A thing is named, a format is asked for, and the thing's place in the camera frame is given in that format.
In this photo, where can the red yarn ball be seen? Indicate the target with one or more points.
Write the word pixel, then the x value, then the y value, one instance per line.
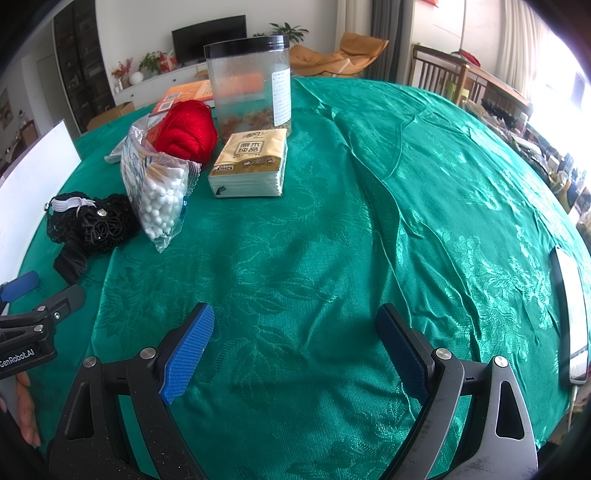
pixel 186 132

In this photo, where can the green satin tablecloth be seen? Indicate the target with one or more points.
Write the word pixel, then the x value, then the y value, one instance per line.
pixel 391 195

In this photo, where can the grey curtain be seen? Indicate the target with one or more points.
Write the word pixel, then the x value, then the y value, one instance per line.
pixel 388 22

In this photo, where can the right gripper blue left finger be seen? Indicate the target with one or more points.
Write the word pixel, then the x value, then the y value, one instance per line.
pixel 180 352

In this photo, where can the cotton swabs plastic bag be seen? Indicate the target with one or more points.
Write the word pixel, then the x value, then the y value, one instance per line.
pixel 157 185

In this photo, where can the clear jar with black lid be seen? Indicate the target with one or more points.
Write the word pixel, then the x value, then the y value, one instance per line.
pixel 250 82

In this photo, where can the potted green plant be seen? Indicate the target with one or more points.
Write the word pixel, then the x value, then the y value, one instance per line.
pixel 294 33

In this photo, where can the orange book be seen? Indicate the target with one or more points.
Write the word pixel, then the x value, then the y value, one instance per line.
pixel 199 90

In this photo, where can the black lace hair net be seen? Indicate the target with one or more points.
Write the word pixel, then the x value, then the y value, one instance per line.
pixel 85 227

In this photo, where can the cardboard box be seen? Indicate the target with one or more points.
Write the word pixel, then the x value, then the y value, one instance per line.
pixel 109 115

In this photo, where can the tissue pack yellow brown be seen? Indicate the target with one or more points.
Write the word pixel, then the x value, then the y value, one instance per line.
pixel 251 164

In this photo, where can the white sheer curtain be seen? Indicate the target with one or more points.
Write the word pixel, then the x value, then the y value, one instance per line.
pixel 521 29

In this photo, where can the green plant with red decoration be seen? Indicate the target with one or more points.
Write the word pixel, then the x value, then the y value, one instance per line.
pixel 157 62

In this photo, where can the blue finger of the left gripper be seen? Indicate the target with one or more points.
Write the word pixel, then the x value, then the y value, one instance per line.
pixel 18 287
pixel 62 304

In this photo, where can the wooden slatted bench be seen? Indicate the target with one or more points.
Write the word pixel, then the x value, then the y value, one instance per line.
pixel 458 80

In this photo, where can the red flower arrangement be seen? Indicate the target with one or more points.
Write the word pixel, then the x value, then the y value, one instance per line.
pixel 121 73

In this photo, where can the dark bookshelf cabinet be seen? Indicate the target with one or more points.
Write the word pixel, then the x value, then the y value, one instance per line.
pixel 80 62

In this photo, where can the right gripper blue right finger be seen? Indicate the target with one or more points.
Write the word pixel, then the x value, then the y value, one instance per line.
pixel 409 352

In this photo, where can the person's left hand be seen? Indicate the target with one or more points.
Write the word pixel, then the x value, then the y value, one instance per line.
pixel 17 400

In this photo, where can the black television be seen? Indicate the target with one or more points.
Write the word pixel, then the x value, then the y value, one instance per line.
pixel 189 42

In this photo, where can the white tv cabinet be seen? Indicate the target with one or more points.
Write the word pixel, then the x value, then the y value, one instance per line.
pixel 150 91

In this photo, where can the orange lounge chair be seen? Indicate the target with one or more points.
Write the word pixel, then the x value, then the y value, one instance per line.
pixel 356 53

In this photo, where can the white round vase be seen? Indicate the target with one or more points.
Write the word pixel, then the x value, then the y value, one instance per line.
pixel 135 78

